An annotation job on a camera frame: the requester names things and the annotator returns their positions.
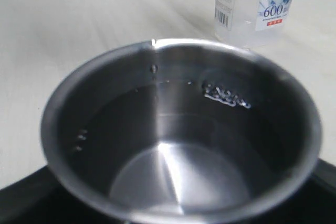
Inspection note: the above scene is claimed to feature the clear plastic water bottle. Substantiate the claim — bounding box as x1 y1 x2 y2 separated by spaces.
214 0 292 48

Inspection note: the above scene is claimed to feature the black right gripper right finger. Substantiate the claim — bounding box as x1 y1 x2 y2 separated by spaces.
251 160 335 224

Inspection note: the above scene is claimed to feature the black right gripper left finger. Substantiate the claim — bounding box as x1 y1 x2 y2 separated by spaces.
1 166 123 223

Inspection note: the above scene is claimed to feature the stainless steel cup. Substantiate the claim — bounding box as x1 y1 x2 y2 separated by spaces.
40 38 322 223

